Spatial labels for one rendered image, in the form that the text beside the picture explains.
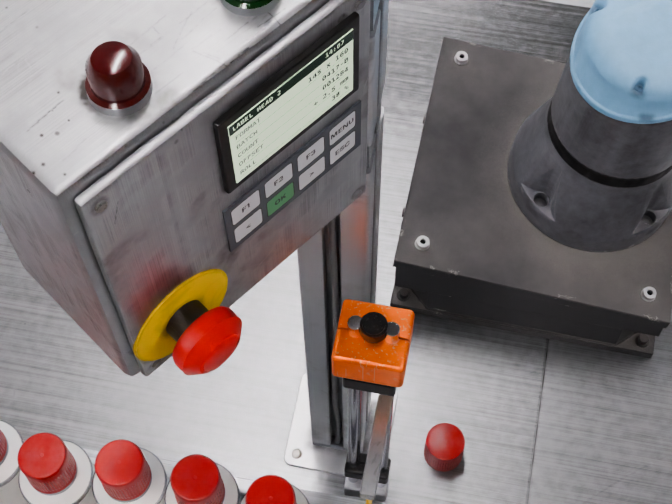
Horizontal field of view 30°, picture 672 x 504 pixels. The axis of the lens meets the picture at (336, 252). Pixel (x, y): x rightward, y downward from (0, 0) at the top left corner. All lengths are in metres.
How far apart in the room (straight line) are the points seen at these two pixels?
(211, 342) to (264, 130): 0.11
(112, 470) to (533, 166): 0.45
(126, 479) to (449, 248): 0.38
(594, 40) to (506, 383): 0.34
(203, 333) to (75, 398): 0.57
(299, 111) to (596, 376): 0.65
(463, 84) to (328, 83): 0.62
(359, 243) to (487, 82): 0.46
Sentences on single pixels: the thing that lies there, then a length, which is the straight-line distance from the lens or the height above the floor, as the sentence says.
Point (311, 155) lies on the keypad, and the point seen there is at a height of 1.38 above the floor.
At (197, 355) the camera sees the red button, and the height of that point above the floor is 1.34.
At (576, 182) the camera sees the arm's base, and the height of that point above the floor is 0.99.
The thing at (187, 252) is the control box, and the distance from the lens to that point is 0.58.
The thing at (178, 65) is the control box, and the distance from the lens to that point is 0.51.
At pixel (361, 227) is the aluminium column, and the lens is 0.73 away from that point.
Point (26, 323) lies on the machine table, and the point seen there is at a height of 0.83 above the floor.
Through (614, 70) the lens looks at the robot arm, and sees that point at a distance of 0.95.
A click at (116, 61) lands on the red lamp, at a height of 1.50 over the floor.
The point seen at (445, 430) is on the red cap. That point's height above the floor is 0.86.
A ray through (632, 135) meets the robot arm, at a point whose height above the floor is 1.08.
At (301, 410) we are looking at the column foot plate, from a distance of 1.12.
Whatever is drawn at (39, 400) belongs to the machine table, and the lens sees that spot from 1.16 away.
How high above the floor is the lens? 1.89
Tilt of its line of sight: 63 degrees down
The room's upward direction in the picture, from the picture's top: 1 degrees counter-clockwise
